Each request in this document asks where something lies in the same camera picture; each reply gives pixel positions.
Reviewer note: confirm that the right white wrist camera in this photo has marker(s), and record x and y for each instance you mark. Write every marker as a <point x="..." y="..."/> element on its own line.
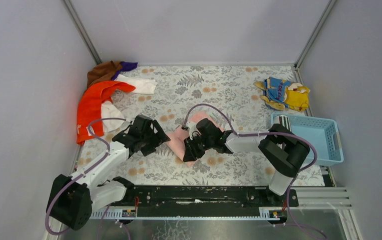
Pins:
<point x="192" y="129"/>

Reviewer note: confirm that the green white striped towel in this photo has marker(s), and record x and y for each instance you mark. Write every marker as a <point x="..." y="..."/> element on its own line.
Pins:
<point x="284" y="121"/>

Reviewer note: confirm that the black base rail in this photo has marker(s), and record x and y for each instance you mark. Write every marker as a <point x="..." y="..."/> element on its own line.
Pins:
<point x="164" y="201"/>

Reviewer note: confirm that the purple towel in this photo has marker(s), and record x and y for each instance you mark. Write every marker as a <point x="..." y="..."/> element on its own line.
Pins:
<point x="125" y="67"/>

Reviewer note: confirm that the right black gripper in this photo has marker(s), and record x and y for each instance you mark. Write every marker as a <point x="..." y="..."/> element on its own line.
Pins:
<point x="193" y="143"/>

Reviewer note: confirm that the light blue plastic basket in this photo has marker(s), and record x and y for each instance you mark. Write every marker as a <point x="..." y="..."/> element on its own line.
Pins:
<point x="322" y="134"/>

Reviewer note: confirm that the pink towel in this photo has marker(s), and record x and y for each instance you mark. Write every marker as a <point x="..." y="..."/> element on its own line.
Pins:
<point x="177" y="137"/>

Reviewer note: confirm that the blue yellow cartoon towel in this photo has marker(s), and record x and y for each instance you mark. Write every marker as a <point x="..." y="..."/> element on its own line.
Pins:
<point x="280" y="94"/>

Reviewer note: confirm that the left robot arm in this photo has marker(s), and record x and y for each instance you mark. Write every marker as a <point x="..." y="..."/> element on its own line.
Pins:
<point x="73" y="198"/>

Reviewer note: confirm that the red orange towel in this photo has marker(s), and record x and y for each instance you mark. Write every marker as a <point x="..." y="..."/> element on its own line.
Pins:
<point x="90" y="105"/>

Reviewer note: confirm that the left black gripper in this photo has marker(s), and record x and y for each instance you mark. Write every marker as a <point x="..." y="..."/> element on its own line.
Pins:
<point x="151" y="136"/>

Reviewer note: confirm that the brown towel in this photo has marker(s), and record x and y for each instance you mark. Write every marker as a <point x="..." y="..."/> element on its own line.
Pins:
<point x="103" y="72"/>

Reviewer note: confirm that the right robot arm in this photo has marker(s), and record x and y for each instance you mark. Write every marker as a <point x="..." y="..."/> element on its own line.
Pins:
<point x="285" y="151"/>

